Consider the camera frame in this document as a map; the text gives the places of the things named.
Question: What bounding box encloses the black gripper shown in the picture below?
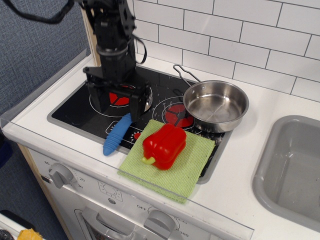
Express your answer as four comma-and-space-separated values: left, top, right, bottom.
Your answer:
83, 52, 150, 123

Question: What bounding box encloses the blue handled metal spoon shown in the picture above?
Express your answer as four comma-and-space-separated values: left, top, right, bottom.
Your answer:
102, 89, 154, 157

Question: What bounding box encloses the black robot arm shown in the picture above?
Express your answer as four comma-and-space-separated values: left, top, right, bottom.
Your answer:
80, 0, 151, 122

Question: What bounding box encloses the black toy cooktop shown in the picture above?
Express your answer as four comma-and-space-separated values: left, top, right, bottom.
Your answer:
47, 66, 231, 184

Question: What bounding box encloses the red toy bell pepper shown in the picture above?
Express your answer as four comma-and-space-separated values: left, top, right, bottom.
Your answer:
141, 123, 187, 170

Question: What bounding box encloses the grey left oven knob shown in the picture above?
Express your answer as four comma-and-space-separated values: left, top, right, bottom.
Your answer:
49, 163, 74, 189

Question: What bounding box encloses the grey oven knob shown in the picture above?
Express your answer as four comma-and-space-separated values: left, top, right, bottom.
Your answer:
143, 210, 176, 237
49, 163, 74, 189

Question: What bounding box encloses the steel frying pan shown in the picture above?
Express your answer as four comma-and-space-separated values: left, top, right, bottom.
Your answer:
173, 64, 250, 133

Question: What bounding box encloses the green cloth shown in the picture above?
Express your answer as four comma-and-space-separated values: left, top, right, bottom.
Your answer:
117, 120, 216, 204

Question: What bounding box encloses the white toy oven front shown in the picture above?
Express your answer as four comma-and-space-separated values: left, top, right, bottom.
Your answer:
29, 150, 233, 240

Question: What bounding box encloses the grey right oven knob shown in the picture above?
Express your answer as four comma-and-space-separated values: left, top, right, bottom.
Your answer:
143, 210, 176, 237

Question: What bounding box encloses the yellow object at floor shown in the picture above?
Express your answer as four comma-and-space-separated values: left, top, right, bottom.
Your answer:
17, 228, 43, 240

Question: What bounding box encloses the grey sink basin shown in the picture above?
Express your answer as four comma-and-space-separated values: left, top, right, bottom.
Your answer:
252, 115, 320, 232

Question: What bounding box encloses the wooden side post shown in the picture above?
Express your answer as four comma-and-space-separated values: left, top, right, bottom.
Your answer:
77, 0, 117, 67

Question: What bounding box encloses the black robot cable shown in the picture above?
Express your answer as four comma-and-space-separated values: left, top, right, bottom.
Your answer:
0, 0, 76, 25

